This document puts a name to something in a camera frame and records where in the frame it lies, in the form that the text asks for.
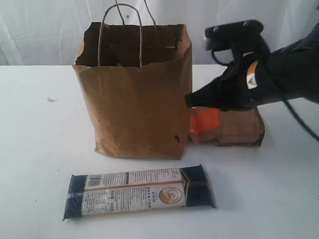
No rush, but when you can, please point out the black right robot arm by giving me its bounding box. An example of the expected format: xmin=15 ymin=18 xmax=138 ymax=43
xmin=185 ymin=20 xmax=319 ymax=111

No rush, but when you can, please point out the brown pouch with orange label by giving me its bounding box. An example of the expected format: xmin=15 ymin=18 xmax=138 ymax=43
xmin=188 ymin=107 xmax=265 ymax=147

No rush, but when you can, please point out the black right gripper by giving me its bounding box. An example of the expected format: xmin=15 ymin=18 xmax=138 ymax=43
xmin=185 ymin=54 xmax=274 ymax=111

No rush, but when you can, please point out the brown paper shopping bag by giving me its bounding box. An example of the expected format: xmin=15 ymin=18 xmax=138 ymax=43
xmin=73 ymin=21 xmax=192 ymax=159

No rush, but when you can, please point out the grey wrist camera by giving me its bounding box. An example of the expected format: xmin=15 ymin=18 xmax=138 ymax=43
xmin=204 ymin=37 xmax=225 ymax=51

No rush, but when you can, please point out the dark blue noodle packet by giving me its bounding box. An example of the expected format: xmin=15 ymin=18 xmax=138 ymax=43
xmin=63 ymin=165 xmax=216 ymax=220

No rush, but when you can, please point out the small paper scrap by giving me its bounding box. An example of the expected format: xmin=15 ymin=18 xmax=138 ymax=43
xmin=47 ymin=98 xmax=57 ymax=103

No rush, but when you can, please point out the black cable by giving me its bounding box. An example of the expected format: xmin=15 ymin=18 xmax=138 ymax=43
xmin=210 ymin=47 xmax=319 ymax=142

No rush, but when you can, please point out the white backdrop curtain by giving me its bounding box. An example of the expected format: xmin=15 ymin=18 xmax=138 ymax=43
xmin=0 ymin=0 xmax=319 ymax=65

